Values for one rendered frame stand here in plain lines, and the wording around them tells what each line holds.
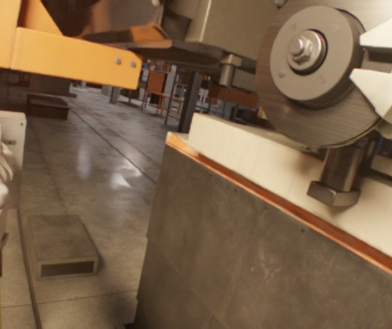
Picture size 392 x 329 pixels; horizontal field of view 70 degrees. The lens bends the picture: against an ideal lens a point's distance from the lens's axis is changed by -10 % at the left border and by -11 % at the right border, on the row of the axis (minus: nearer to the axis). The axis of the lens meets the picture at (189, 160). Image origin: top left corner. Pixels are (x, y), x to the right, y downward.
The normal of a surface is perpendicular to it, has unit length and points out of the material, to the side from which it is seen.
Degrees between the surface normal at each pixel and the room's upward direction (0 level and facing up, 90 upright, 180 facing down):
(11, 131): 90
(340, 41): 90
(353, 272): 90
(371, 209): 90
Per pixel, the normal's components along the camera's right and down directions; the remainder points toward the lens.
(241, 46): 0.53, 0.31
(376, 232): -0.82, -0.06
